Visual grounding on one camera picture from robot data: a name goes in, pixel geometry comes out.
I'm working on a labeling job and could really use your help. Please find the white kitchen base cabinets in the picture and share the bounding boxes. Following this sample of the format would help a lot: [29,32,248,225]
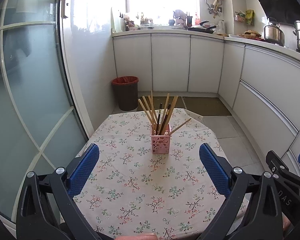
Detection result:
[112,29,300,176]

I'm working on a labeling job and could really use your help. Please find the person's right hand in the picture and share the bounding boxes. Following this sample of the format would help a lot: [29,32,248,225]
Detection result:
[282,214,291,231]

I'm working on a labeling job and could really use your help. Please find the person's left hand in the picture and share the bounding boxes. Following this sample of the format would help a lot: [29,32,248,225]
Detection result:
[115,233,158,240]

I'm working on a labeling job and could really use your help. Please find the floral tablecloth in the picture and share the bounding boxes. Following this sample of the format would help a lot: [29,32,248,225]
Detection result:
[74,108,224,239]

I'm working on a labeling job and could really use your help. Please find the frosted glass sliding door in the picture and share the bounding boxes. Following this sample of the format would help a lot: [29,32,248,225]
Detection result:
[0,0,87,221]

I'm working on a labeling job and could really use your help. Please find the leaning wooden chopstick in holder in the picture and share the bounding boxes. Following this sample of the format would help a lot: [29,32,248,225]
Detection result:
[168,118,192,136]

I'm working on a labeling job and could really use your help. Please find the pink perforated utensil holder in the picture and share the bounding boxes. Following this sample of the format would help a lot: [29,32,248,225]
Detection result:
[150,125,171,154]

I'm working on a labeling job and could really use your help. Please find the right brown floor mat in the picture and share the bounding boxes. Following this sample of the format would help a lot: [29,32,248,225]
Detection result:
[183,97,231,116]

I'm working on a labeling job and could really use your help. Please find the brown floor mat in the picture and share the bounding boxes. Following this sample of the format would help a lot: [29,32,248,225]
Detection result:
[183,97,231,116]
[136,96,186,112]

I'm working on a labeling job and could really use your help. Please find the black chopstick on table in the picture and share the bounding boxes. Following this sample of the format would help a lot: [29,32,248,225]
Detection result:
[155,102,162,135]

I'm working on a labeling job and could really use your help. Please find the left brown floor mat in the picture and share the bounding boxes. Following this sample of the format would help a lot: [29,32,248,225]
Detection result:
[136,96,186,112]

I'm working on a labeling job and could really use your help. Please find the brown bin with red liner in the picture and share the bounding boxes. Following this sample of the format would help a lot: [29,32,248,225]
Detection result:
[111,76,139,111]

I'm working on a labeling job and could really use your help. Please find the steel kettle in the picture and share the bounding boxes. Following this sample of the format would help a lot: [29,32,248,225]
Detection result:
[263,17,285,47]

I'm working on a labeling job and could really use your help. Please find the white jug on counter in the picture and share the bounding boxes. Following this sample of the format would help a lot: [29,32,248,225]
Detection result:
[215,20,226,35]

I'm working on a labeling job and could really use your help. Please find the black frying pan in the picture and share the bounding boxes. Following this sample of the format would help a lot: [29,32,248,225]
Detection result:
[187,21,217,34]

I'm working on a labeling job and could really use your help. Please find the yellow green snack bag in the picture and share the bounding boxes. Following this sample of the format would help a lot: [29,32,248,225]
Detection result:
[245,9,255,26]

